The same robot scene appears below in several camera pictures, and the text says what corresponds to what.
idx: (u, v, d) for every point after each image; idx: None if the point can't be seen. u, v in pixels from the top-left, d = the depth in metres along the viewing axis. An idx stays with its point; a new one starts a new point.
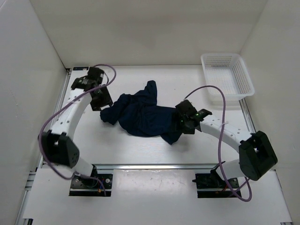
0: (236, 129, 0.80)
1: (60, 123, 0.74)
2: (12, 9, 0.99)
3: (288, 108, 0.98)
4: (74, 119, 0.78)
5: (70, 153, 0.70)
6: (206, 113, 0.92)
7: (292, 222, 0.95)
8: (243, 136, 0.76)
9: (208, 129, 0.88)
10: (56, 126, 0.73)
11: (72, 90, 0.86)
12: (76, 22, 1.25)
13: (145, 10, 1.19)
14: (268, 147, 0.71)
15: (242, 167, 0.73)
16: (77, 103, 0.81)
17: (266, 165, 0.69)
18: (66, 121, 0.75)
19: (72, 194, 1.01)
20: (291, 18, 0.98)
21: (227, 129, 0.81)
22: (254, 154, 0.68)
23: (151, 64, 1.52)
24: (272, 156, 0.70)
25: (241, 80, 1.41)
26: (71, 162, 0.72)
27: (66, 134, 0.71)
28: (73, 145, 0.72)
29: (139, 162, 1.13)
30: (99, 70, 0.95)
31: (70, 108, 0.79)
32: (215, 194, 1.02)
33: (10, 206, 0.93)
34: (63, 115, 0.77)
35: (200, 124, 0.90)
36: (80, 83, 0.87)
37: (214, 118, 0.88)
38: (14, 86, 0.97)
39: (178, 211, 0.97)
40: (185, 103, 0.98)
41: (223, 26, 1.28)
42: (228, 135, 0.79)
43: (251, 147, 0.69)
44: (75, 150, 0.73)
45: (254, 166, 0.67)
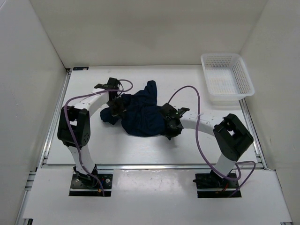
0: (210, 117, 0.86)
1: (82, 104, 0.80)
2: (12, 9, 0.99)
3: (288, 108, 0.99)
4: (93, 106, 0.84)
5: (84, 131, 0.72)
6: (183, 110, 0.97)
7: (293, 222, 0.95)
8: (216, 122, 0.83)
9: (189, 123, 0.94)
10: (78, 105, 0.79)
11: (94, 88, 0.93)
12: (76, 22, 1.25)
13: (145, 10, 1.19)
14: (241, 126, 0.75)
15: (223, 150, 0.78)
16: (99, 95, 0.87)
17: (243, 145, 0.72)
18: (87, 103, 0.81)
19: (72, 194, 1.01)
20: (291, 18, 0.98)
21: (202, 118, 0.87)
22: (228, 136, 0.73)
23: (151, 64, 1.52)
24: (247, 135, 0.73)
25: (241, 80, 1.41)
26: (83, 141, 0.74)
27: (87, 110, 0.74)
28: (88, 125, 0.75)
29: (139, 162, 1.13)
30: (118, 80, 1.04)
31: (92, 96, 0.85)
32: (215, 194, 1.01)
33: (10, 206, 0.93)
34: (86, 100, 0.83)
35: (181, 120, 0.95)
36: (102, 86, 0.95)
37: (191, 112, 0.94)
38: (14, 86, 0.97)
39: (178, 211, 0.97)
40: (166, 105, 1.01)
41: (223, 25, 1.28)
42: (204, 123, 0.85)
43: (224, 129, 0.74)
44: (88, 130, 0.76)
45: (230, 146, 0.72)
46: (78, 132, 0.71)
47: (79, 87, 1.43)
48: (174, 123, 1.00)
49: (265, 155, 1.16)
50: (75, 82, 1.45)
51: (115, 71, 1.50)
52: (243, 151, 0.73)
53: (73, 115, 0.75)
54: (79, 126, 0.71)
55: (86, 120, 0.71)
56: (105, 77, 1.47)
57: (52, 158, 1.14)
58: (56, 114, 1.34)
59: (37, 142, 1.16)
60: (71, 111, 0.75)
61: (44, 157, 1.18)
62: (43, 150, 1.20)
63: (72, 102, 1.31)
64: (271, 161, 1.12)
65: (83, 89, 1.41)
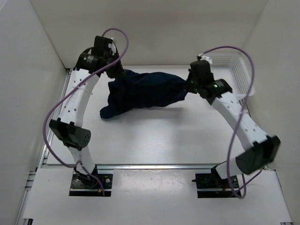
0: (252, 124, 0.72)
1: (68, 112, 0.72)
2: (12, 9, 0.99)
3: (288, 108, 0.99)
4: (80, 106, 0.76)
5: (81, 137, 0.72)
6: (224, 87, 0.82)
7: (293, 222, 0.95)
8: (257, 135, 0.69)
9: (222, 108, 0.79)
10: (64, 115, 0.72)
11: (76, 70, 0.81)
12: (77, 22, 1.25)
13: (145, 9, 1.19)
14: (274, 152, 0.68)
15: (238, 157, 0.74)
16: (82, 89, 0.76)
17: (261, 165, 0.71)
18: (73, 109, 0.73)
19: (72, 194, 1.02)
20: (291, 18, 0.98)
21: (243, 121, 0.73)
22: (258, 158, 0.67)
23: (151, 64, 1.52)
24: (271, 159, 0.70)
25: (241, 80, 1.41)
26: (83, 144, 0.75)
27: (74, 123, 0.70)
28: (82, 130, 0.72)
29: (139, 162, 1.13)
30: (105, 42, 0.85)
31: (77, 94, 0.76)
32: (215, 194, 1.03)
33: (10, 206, 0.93)
34: (71, 102, 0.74)
35: (215, 100, 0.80)
36: (86, 61, 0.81)
37: (232, 101, 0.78)
38: (14, 86, 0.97)
39: (178, 211, 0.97)
40: (205, 64, 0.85)
41: (223, 25, 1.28)
42: (242, 129, 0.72)
43: (261, 152, 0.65)
44: (86, 132, 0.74)
45: (251, 166, 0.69)
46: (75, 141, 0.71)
47: None
48: (205, 95, 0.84)
49: None
50: None
51: None
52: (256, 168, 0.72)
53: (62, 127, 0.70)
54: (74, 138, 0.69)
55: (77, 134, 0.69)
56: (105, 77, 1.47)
57: (52, 158, 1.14)
58: (56, 114, 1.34)
59: (37, 142, 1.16)
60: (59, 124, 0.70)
61: (44, 157, 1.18)
62: (43, 150, 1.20)
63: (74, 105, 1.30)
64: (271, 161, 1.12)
65: None
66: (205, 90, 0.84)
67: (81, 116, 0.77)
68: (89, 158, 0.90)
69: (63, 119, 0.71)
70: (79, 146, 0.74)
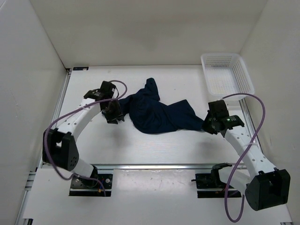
0: (260, 155, 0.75)
1: (68, 124, 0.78)
2: (12, 9, 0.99)
3: (288, 108, 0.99)
4: (81, 123, 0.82)
5: (70, 156, 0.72)
6: (237, 122, 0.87)
7: (293, 222, 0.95)
8: (264, 167, 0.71)
9: (233, 141, 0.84)
10: (63, 126, 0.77)
11: (85, 98, 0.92)
12: (77, 22, 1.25)
13: (145, 9, 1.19)
14: (284, 188, 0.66)
15: (247, 191, 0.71)
16: (87, 110, 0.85)
17: (271, 202, 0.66)
18: (73, 123, 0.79)
19: (72, 194, 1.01)
20: (291, 18, 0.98)
21: (251, 152, 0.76)
22: (266, 191, 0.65)
23: (151, 64, 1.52)
24: (283, 197, 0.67)
25: (241, 80, 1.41)
26: (69, 166, 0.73)
27: (71, 134, 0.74)
28: (74, 148, 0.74)
29: (139, 162, 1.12)
30: (112, 85, 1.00)
31: (80, 112, 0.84)
32: (215, 194, 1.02)
33: (10, 206, 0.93)
34: (72, 118, 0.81)
35: (227, 131, 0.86)
36: (93, 95, 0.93)
37: (243, 132, 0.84)
38: (14, 86, 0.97)
39: (178, 211, 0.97)
40: (221, 103, 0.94)
41: (223, 25, 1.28)
42: (250, 159, 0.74)
43: (267, 184, 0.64)
44: (75, 154, 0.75)
45: (260, 200, 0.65)
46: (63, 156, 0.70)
47: (79, 87, 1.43)
48: (218, 127, 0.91)
49: (265, 155, 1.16)
50: (75, 82, 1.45)
51: (114, 71, 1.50)
52: (267, 207, 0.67)
53: (58, 138, 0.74)
54: (65, 151, 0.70)
55: (70, 146, 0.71)
56: (105, 77, 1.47)
57: None
58: (56, 114, 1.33)
59: (37, 142, 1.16)
60: (55, 135, 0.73)
61: None
62: None
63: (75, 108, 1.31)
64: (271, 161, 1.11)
65: (83, 89, 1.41)
66: (218, 123, 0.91)
67: (78, 132, 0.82)
68: (86, 165, 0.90)
69: (61, 130, 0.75)
70: (65, 168, 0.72)
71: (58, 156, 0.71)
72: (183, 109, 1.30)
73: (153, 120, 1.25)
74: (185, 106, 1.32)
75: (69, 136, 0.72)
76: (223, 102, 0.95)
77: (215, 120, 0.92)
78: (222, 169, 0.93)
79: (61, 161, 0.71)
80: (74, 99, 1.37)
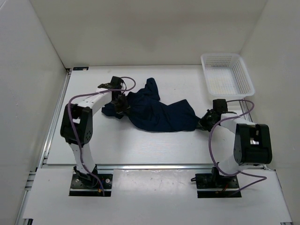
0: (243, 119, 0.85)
1: (86, 102, 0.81)
2: (12, 9, 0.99)
3: (288, 108, 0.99)
4: (96, 104, 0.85)
5: (86, 129, 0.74)
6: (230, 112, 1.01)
7: (293, 222, 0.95)
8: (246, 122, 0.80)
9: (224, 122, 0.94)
10: (82, 103, 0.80)
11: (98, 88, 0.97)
12: (77, 22, 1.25)
13: (145, 9, 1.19)
14: (266, 139, 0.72)
15: (235, 150, 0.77)
16: (102, 94, 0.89)
17: (255, 153, 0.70)
18: (91, 101, 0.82)
19: (72, 194, 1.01)
20: (291, 18, 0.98)
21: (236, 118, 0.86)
22: (246, 136, 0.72)
23: (151, 64, 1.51)
24: (266, 149, 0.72)
25: (240, 81, 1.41)
26: (85, 139, 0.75)
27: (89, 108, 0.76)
28: (91, 123, 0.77)
29: (139, 162, 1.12)
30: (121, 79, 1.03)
31: (95, 96, 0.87)
32: (215, 194, 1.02)
33: (11, 206, 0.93)
34: (90, 99, 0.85)
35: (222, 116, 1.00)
36: (105, 86, 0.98)
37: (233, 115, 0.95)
38: (14, 86, 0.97)
39: (178, 212, 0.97)
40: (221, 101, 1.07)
41: (223, 26, 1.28)
42: (234, 121, 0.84)
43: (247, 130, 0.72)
44: (90, 130, 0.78)
45: (242, 146, 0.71)
46: (82, 129, 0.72)
47: (79, 87, 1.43)
48: (215, 119, 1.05)
49: None
50: (75, 82, 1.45)
51: (114, 71, 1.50)
52: (251, 160, 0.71)
53: (76, 113, 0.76)
54: (84, 123, 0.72)
55: (88, 118, 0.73)
56: (105, 77, 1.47)
57: (52, 158, 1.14)
58: (56, 114, 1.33)
59: (37, 142, 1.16)
60: (74, 109, 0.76)
61: (44, 157, 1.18)
62: (43, 150, 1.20)
63: (76, 101, 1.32)
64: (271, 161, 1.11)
65: (83, 89, 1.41)
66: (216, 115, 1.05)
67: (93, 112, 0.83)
68: (90, 157, 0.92)
69: (80, 105, 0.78)
70: (82, 141, 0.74)
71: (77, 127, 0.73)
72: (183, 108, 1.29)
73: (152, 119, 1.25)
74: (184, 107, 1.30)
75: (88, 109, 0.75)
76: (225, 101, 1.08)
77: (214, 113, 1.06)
78: (222, 162, 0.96)
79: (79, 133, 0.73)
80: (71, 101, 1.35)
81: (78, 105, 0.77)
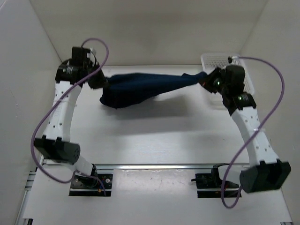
0: (266, 143, 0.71)
1: (53, 128, 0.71)
2: (12, 9, 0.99)
3: (289, 107, 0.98)
4: (66, 119, 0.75)
5: (70, 153, 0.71)
6: (249, 102, 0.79)
7: (293, 222, 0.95)
8: (266, 157, 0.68)
9: (240, 122, 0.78)
10: (50, 131, 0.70)
11: (57, 83, 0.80)
12: (76, 22, 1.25)
13: (145, 9, 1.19)
14: (281, 179, 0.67)
15: (243, 175, 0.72)
16: (66, 102, 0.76)
17: (264, 187, 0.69)
18: (58, 123, 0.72)
19: (72, 194, 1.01)
20: (291, 18, 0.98)
21: (256, 138, 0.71)
22: (262, 179, 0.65)
23: (151, 64, 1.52)
24: (277, 185, 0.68)
25: (221, 65, 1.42)
26: (73, 158, 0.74)
27: (61, 138, 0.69)
28: (71, 145, 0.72)
29: (139, 162, 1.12)
30: (84, 52, 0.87)
31: (59, 109, 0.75)
32: (215, 194, 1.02)
33: (10, 206, 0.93)
34: (55, 117, 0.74)
35: (236, 111, 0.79)
36: (65, 72, 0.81)
37: (252, 115, 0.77)
38: (14, 85, 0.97)
39: (178, 212, 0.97)
40: (240, 73, 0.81)
41: (223, 25, 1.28)
42: (253, 146, 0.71)
43: (266, 175, 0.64)
44: (73, 147, 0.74)
45: (252, 186, 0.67)
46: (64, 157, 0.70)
47: None
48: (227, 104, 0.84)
49: None
50: None
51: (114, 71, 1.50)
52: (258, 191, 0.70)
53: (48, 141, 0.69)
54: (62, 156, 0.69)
55: (65, 148, 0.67)
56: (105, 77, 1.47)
57: None
58: None
59: None
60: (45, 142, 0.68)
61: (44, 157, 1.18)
62: None
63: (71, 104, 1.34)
64: None
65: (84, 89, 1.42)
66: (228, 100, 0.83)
67: (68, 127, 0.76)
68: (85, 162, 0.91)
69: (48, 137, 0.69)
70: (69, 161, 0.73)
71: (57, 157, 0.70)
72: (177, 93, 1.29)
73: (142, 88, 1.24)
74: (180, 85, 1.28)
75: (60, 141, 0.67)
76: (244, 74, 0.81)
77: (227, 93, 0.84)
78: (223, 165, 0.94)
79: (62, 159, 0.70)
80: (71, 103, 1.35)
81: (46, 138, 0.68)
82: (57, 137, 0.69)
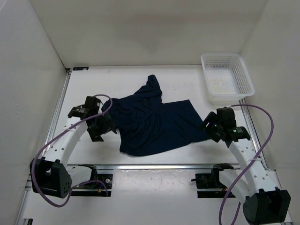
0: (263, 173, 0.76)
1: (55, 151, 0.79)
2: (12, 9, 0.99)
3: (289, 108, 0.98)
4: (68, 147, 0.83)
5: (63, 183, 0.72)
6: (243, 133, 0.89)
7: (293, 222, 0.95)
8: (264, 185, 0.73)
9: (237, 153, 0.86)
10: (50, 153, 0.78)
11: (70, 117, 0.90)
12: (76, 22, 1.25)
13: (145, 9, 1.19)
14: (283, 208, 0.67)
15: (245, 206, 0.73)
16: (73, 131, 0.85)
17: (267, 218, 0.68)
18: (60, 148, 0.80)
19: (72, 194, 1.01)
20: (291, 18, 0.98)
21: (253, 168, 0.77)
22: (264, 208, 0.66)
23: (151, 64, 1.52)
24: (281, 216, 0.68)
25: (222, 86, 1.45)
26: (63, 193, 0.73)
27: (59, 161, 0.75)
28: (66, 175, 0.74)
29: (138, 162, 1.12)
30: (97, 100, 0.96)
31: (65, 137, 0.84)
32: (215, 194, 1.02)
33: (10, 206, 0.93)
34: (58, 143, 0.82)
35: (232, 142, 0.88)
36: (78, 112, 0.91)
37: (248, 146, 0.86)
38: (14, 86, 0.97)
39: (178, 212, 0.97)
40: (228, 112, 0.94)
41: (223, 25, 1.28)
42: (251, 175, 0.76)
43: (266, 201, 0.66)
44: (67, 180, 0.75)
45: (256, 216, 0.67)
46: (56, 185, 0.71)
47: (79, 87, 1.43)
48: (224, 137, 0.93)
49: (265, 155, 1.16)
50: (75, 82, 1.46)
51: (114, 71, 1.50)
52: (263, 222, 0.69)
53: (46, 166, 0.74)
54: (56, 182, 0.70)
55: (60, 173, 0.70)
56: (105, 77, 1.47)
57: None
58: (56, 114, 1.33)
59: (37, 142, 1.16)
60: (43, 164, 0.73)
61: None
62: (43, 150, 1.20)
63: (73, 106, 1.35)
64: (271, 161, 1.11)
65: (83, 89, 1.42)
66: (224, 132, 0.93)
67: (67, 155, 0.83)
68: (83, 172, 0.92)
69: (48, 159, 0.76)
70: (60, 194, 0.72)
71: (50, 184, 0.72)
72: (179, 104, 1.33)
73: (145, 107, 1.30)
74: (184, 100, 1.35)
75: (58, 163, 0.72)
76: (232, 111, 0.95)
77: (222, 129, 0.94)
78: (223, 170, 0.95)
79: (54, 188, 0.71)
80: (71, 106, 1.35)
81: (45, 160, 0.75)
82: (56, 159, 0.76)
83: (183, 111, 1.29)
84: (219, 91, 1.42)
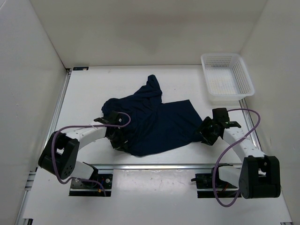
0: (251, 145, 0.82)
1: (76, 134, 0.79)
2: (12, 9, 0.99)
3: (289, 108, 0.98)
4: (85, 139, 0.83)
5: (69, 161, 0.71)
6: (235, 124, 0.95)
7: (293, 222, 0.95)
8: (253, 153, 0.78)
9: (229, 138, 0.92)
10: (71, 133, 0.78)
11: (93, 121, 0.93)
12: (76, 22, 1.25)
13: (145, 9, 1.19)
14: (275, 176, 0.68)
15: (240, 181, 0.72)
16: (95, 129, 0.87)
17: (262, 188, 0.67)
18: (81, 134, 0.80)
19: (72, 194, 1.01)
20: (291, 18, 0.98)
21: (243, 142, 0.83)
22: (255, 173, 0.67)
23: (151, 64, 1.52)
24: (274, 184, 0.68)
25: (222, 86, 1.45)
26: (63, 174, 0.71)
27: (78, 141, 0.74)
28: (74, 157, 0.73)
29: (139, 162, 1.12)
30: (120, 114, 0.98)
31: (87, 129, 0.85)
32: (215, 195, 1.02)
33: (10, 206, 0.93)
34: (81, 131, 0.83)
35: (224, 130, 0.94)
36: (102, 120, 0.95)
37: (238, 130, 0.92)
38: (14, 86, 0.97)
39: (178, 212, 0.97)
40: (222, 110, 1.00)
41: (223, 25, 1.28)
42: (241, 147, 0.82)
43: (256, 164, 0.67)
44: (72, 163, 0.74)
45: (250, 182, 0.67)
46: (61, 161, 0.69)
47: (79, 87, 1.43)
48: (217, 131, 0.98)
49: None
50: (75, 83, 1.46)
51: (114, 71, 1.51)
52: (259, 194, 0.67)
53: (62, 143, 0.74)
54: (65, 158, 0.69)
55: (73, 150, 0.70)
56: (105, 77, 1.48)
57: None
58: (56, 114, 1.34)
59: (37, 142, 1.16)
60: (61, 138, 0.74)
61: None
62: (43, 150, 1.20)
63: (73, 106, 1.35)
64: None
65: (83, 89, 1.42)
66: (218, 125, 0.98)
67: (80, 145, 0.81)
68: (83, 171, 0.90)
69: (68, 135, 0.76)
70: (60, 172, 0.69)
71: (58, 161, 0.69)
72: (179, 104, 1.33)
73: (145, 107, 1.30)
74: (184, 100, 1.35)
75: (76, 141, 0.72)
76: (225, 109, 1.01)
77: (215, 123, 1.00)
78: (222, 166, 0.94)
79: (59, 164, 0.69)
80: (70, 106, 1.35)
81: (65, 135, 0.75)
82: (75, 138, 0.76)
83: (183, 111, 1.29)
84: (218, 91, 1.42)
